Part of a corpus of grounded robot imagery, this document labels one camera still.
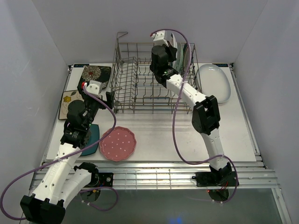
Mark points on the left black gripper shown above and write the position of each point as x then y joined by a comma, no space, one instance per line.
109,96

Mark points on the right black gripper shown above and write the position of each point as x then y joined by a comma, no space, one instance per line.
172,52

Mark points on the green floral plate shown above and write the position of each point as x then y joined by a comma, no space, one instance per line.
180,55

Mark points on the green red rimmed white plate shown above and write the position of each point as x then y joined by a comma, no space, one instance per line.
187,58

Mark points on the cream floral square plate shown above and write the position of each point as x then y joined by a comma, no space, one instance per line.
66,99

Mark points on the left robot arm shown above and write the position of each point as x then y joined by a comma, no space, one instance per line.
64,180

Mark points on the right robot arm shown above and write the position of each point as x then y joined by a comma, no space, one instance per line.
205,118

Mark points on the black floral square plate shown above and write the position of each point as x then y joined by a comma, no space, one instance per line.
96,73

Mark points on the dark teal plate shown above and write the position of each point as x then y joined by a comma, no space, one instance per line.
95,136

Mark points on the pink dotted scalloped plate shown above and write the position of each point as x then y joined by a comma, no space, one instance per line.
118,145

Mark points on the white oval plate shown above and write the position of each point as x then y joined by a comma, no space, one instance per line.
213,81

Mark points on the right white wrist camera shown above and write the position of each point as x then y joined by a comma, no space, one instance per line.
160,38

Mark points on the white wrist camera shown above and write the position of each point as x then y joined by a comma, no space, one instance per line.
160,38
93,87

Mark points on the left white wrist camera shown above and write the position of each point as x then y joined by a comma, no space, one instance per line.
93,87

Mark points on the grey wire dish rack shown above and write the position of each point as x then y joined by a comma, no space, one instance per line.
134,85

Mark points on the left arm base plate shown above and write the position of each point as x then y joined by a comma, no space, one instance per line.
105,180

